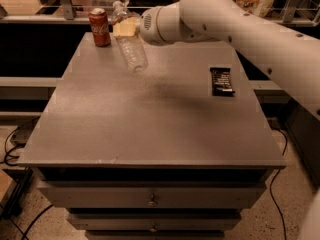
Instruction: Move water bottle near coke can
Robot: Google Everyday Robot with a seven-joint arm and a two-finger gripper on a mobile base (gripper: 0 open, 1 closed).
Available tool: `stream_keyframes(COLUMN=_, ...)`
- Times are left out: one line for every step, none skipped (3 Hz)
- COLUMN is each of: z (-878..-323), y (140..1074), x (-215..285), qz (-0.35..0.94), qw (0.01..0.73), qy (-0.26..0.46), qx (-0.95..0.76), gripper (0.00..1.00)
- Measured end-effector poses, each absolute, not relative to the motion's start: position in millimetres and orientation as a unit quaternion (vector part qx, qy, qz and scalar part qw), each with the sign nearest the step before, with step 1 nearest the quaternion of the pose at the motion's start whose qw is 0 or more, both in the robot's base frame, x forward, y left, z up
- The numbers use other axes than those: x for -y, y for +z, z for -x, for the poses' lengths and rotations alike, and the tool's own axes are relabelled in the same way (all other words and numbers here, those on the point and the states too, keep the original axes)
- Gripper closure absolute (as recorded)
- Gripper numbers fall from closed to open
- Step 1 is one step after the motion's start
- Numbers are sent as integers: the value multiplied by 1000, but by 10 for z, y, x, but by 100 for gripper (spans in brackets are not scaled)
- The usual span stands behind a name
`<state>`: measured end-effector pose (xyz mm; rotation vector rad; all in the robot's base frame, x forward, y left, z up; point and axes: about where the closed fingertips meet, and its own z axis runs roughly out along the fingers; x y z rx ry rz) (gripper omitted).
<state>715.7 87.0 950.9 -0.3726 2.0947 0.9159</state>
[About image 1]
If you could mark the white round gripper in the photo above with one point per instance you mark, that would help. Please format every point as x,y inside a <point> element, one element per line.
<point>149,26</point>

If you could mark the clear plastic water bottle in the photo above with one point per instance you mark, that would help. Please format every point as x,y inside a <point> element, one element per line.
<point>132,48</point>

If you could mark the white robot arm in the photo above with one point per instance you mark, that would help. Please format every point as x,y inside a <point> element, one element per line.
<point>289,58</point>

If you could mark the red coke can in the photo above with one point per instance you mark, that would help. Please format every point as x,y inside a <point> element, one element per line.
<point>99,27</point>

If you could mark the black snack bar wrapper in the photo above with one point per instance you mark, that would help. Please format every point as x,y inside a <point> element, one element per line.
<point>221,82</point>

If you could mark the metal railing shelf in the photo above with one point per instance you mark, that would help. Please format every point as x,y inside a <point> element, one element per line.
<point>287,12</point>

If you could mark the grey drawer cabinet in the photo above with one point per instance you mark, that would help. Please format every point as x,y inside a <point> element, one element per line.
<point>161,127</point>

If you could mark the top grey drawer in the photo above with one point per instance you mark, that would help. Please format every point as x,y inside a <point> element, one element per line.
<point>71,195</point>

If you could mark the grey drawer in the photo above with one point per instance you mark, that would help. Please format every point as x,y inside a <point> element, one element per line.
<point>149,222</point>
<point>71,195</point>

